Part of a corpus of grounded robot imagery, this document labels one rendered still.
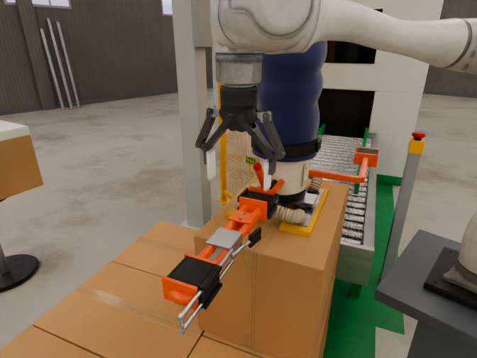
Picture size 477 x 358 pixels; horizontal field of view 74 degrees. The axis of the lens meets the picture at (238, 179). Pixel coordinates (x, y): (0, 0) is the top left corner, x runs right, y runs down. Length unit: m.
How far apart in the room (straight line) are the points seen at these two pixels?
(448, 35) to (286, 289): 0.72
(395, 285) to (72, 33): 9.01
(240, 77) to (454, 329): 0.92
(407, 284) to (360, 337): 0.87
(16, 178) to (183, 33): 1.42
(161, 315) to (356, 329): 1.18
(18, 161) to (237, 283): 1.73
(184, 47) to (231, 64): 1.79
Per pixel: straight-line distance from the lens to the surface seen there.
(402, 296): 1.19
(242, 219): 0.80
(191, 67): 2.37
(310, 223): 1.04
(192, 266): 0.64
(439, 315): 1.18
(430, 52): 0.81
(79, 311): 1.45
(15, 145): 2.36
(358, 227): 1.92
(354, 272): 1.70
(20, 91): 9.06
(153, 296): 1.41
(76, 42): 9.45
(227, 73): 0.61
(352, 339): 2.03
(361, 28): 0.55
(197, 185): 2.60
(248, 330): 1.15
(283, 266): 0.92
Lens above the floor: 1.49
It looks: 23 degrees down
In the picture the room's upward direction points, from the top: straight up
